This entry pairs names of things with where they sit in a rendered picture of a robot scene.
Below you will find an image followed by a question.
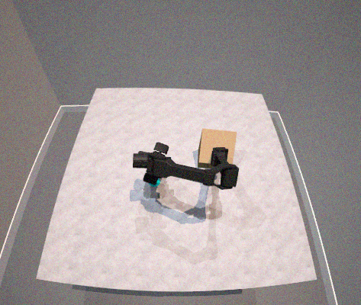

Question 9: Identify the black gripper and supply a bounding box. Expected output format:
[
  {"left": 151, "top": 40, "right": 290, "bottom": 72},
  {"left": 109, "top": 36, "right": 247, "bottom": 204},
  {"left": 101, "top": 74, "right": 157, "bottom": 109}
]
[{"left": 143, "top": 142, "right": 169, "bottom": 185}]

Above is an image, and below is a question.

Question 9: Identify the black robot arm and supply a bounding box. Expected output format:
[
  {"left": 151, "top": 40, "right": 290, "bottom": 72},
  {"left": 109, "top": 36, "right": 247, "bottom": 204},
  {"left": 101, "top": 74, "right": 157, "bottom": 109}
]
[{"left": 133, "top": 147, "right": 239, "bottom": 190}]

